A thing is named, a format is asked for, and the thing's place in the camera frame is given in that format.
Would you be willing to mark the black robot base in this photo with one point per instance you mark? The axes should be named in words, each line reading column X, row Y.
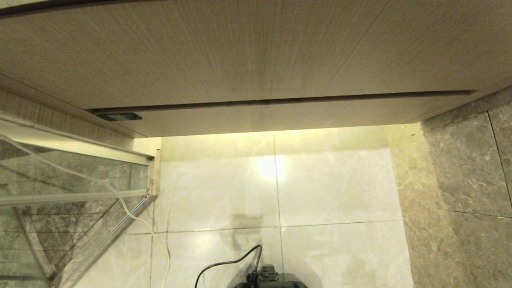
column 272, row 280

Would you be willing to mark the beige wooden drawer front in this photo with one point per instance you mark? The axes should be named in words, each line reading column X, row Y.
column 280, row 116

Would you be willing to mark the beige wooden vanity cabinet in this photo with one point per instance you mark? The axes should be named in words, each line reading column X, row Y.
column 240, row 48

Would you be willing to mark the framed glass shower door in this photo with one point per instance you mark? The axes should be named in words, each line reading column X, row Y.
column 60, row 180

